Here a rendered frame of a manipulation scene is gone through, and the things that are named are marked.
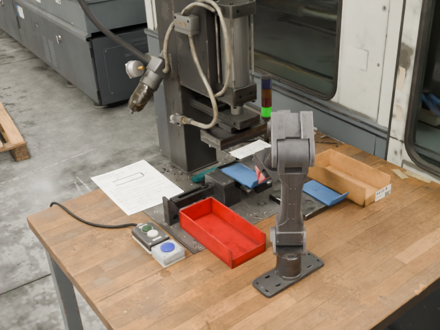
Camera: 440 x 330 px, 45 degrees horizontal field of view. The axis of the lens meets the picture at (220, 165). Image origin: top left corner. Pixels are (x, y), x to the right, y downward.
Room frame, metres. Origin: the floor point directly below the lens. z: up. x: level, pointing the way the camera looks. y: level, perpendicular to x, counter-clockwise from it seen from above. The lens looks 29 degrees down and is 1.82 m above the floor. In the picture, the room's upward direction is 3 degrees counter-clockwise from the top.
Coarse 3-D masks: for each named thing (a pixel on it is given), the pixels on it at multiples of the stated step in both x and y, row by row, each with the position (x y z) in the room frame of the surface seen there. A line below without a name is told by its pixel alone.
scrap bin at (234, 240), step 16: (192, 208) 1.31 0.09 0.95; (208, 208) 1.34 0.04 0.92; (224, 208) 1.30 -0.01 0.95; (192, 224) 1.23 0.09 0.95; (208, 224) 1.29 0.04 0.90; (224, 224) 1.28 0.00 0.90; (240, 224) 1.24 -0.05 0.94; (208, 240) 1.17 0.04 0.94; (224, 240) 1.21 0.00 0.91; (240, 240) 1.20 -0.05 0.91; (256, 240) 1.18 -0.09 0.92; (224, 256) 1.11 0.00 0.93; (240, 256) 1.10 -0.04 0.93; (256, 256) 1.13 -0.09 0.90
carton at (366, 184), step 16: (320, 160) 1.58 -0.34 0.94; (336, 160) 1.58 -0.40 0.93; (352, 160) 1.52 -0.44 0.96; (320, 176) 1.48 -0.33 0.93; (336, 176) 1.43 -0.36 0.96; (352, 176) 1.52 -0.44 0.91; (368, 176) 1.47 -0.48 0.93; (384, 176) 1.42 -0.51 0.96; (352, 192) 1.38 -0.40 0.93; (368, 192) 1.41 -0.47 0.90; (384, 192) 1.39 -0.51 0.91
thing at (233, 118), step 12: (204, 96) 1.64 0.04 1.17; (204, 108) 1.54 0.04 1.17; (228, 108) 1.53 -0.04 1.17; (240, 108) 1.46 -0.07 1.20; (228, 120) 1.44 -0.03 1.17; (240, 120) 1.41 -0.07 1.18; (252, 120) 1.43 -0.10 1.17; (204, 132) 1.43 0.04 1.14; (216, 132) 1.42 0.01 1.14; (228, 132) 1.42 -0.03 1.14; (240, 132) 1.41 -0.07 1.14; (252, 132) 1.44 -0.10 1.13; (264, 132) 1.47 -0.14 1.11; (216, 144) 1.39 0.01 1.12; (228, 144) 1.39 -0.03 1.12
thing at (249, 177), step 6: (228, 168) 1.46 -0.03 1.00; (234, 168) 1.46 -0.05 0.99; (240, 168) 1.46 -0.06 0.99; (246, 168) 1.46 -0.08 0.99; (234, 174) 1.42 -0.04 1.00; (240, 174) 1.42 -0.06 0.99; (246, 174) 1.42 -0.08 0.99; (252, 174) 1.42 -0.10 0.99; (240, 180) 1.38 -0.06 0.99; (246, 180) 1.38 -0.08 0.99; (252, 180) 1.38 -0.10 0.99; (258, 180) 1.34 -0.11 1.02; (252, 186) 1.34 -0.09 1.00
